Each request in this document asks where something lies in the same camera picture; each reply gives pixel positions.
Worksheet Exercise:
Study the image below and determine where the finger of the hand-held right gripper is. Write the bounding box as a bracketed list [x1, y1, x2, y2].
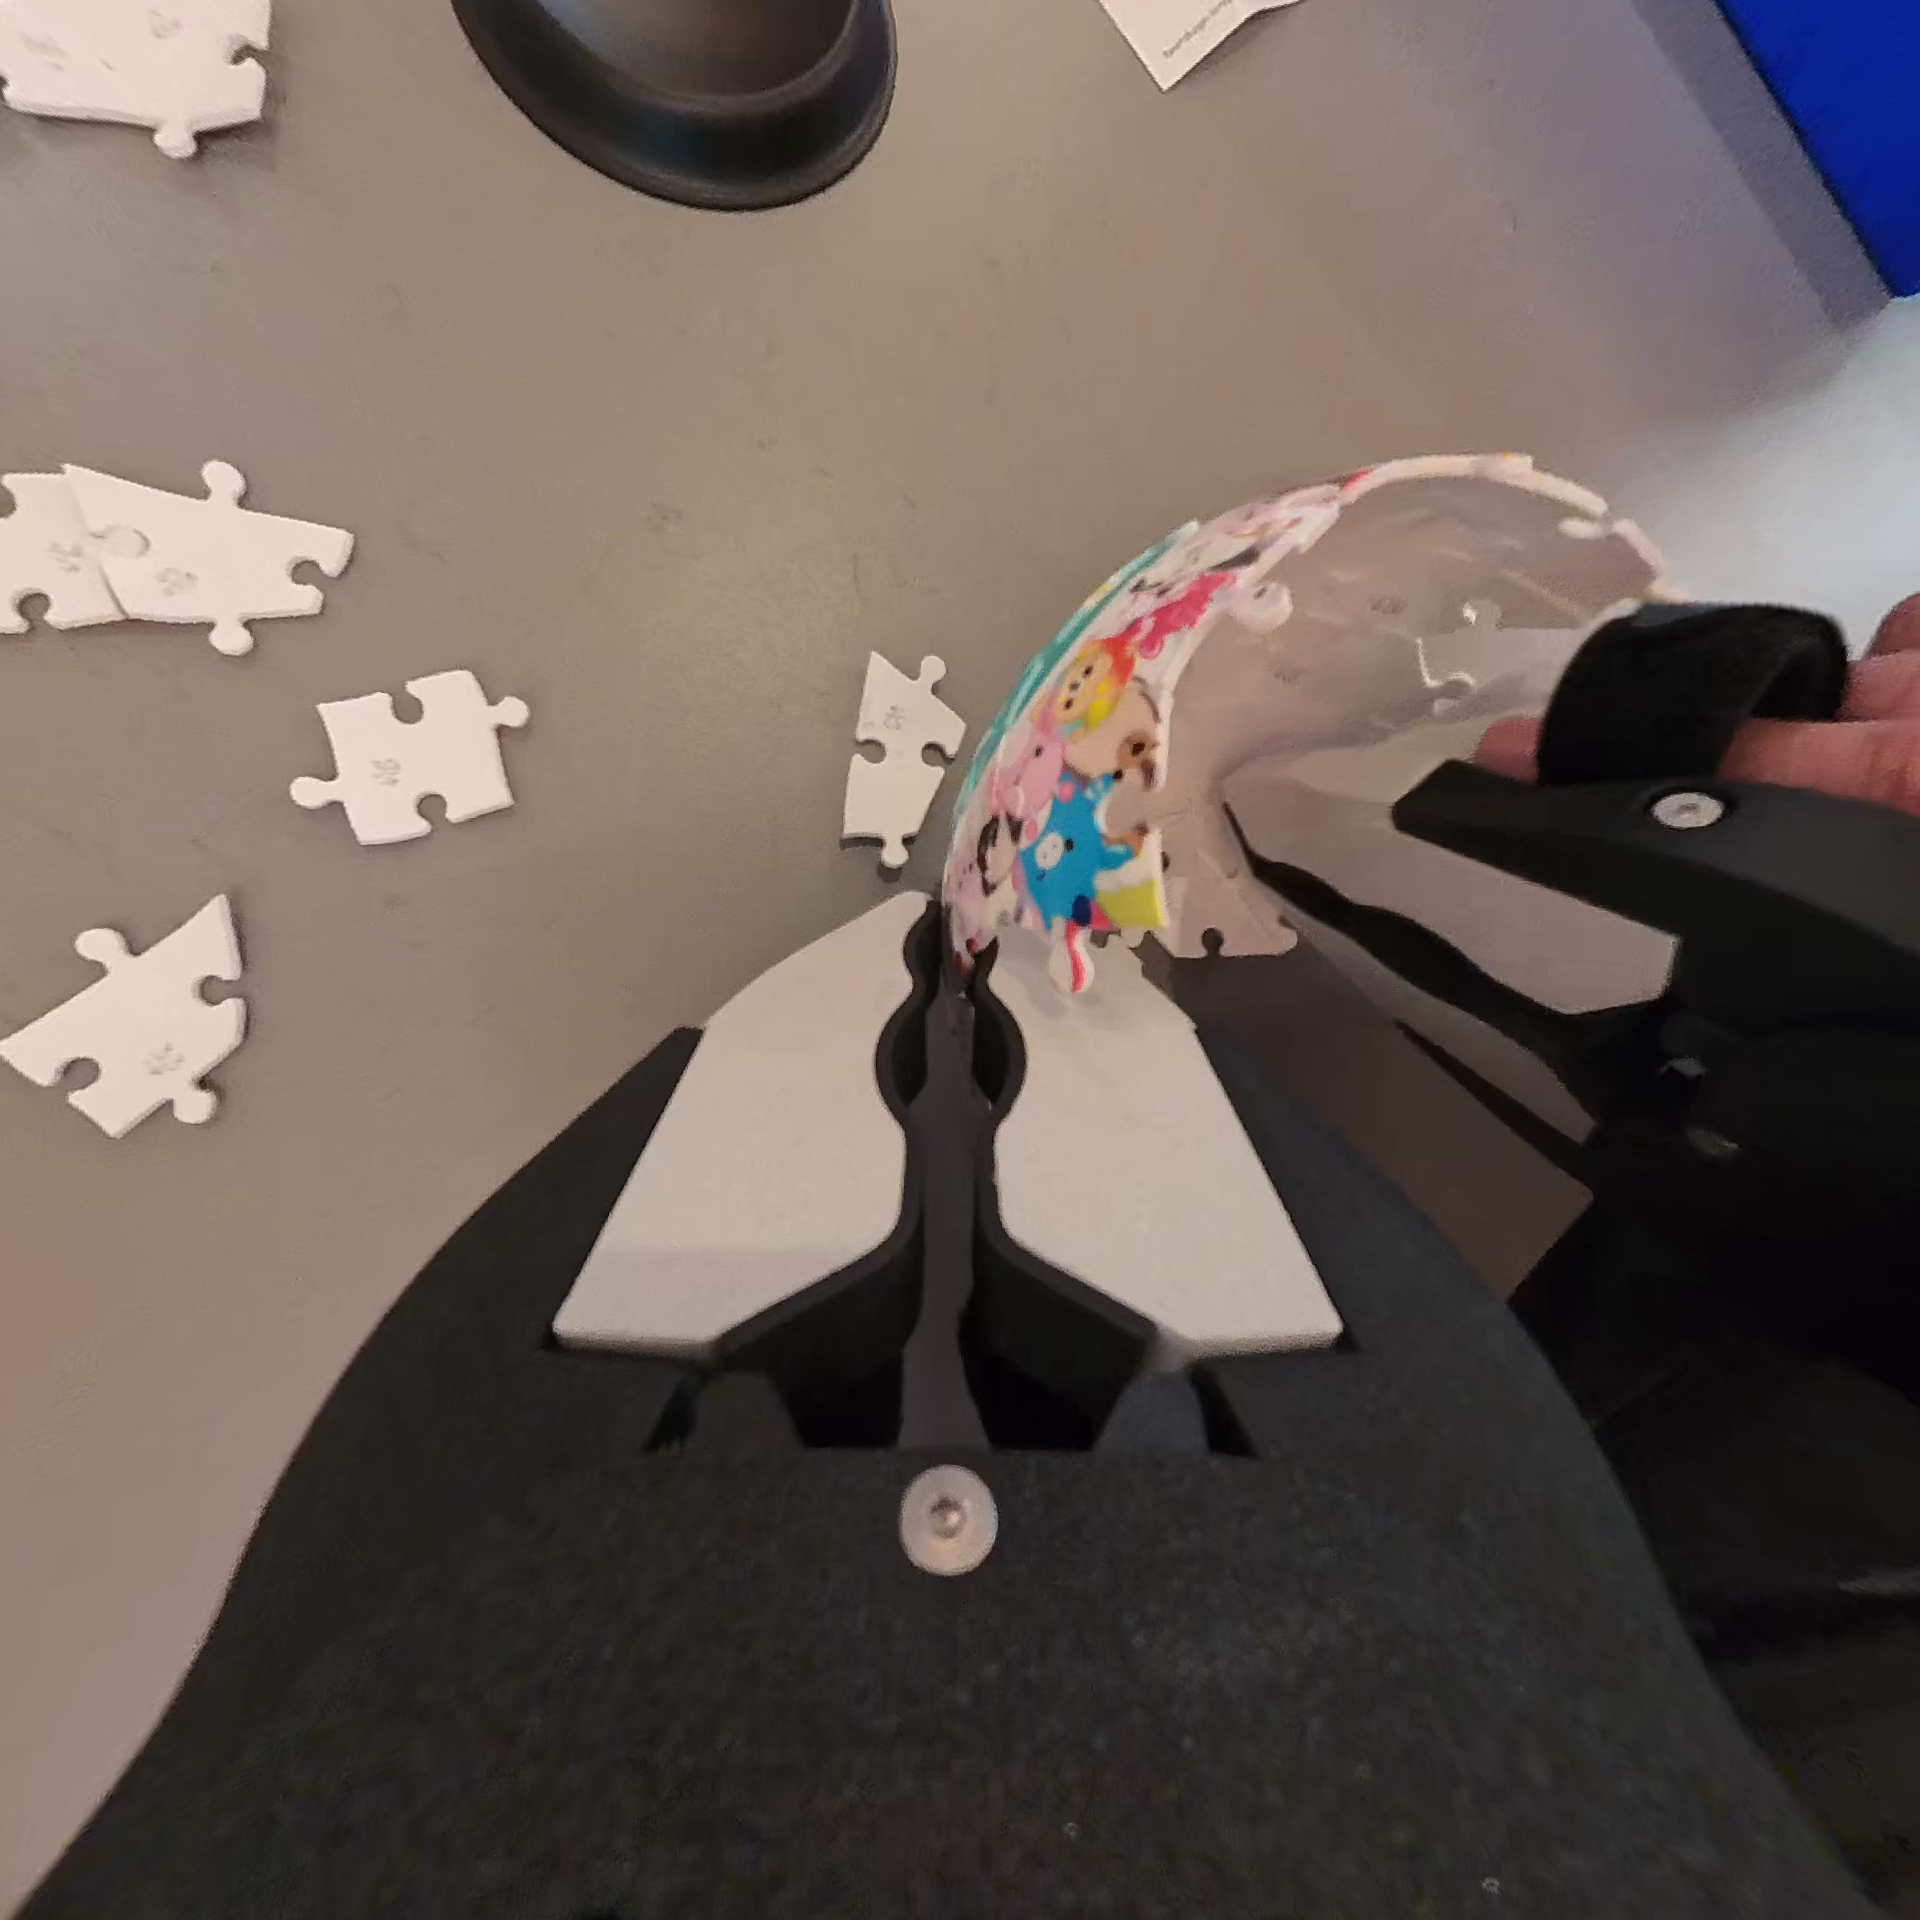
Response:
[1197, 949, 1593, 1299]
[1221, 770, 1681, 1056]

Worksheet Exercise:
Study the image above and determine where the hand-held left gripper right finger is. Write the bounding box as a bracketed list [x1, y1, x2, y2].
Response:
[960, 936, 1344, 1372]

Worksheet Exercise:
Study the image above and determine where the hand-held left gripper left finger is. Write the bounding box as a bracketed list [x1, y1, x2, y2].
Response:
[552, 892, 962, 1368]

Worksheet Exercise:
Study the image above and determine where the partly built puzzle ball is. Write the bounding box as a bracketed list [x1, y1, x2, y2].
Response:
[937, 455, 1676, 998]

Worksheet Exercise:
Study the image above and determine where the scatter of white puzzle pieces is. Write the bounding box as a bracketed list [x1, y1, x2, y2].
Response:
[0, 0, 532, 1143]

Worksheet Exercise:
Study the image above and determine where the single white puzzle piece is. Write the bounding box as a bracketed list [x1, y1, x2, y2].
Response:
[839, 652, 971, 871]

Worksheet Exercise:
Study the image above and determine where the printed puzzle instruction sheet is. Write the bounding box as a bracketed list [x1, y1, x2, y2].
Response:
[1093, 0, 1306, 93]

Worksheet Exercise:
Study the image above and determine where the black round ball stand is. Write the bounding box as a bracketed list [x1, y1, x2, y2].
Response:
[449, 0, 901, 214]

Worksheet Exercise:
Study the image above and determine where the person's right hand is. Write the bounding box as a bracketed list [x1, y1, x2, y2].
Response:
[1476, 590, 1920, 824]

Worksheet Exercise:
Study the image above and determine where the blue plastic bin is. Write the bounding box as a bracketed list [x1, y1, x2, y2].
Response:
[1711, 0, 1920, 300]

